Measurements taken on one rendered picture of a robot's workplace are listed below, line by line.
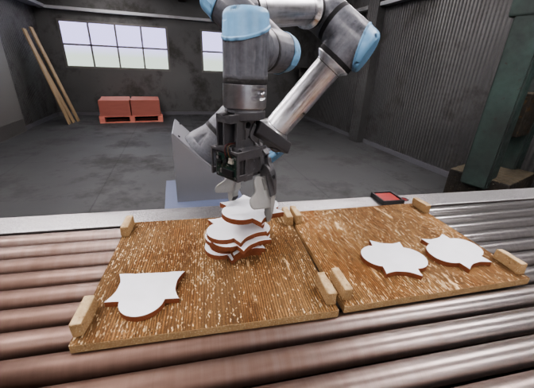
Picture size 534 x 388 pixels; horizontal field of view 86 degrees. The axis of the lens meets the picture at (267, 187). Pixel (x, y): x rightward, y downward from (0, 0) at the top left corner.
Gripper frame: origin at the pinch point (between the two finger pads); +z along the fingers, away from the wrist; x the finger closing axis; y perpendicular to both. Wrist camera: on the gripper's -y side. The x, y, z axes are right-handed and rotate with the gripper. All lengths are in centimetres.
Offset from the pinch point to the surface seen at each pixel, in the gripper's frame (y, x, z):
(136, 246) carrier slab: 16.8, -18.4, 10.1
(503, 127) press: -270, 29, 11
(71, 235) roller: 24.2, -36.4, 12.0
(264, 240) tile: 0.5, 4.3, 5.7
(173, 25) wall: -420, -678, -114
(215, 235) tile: 7.6, -2.5, 4.4
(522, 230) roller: -60, 46, 12
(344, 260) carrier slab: -10.9, 17.2, 10.1
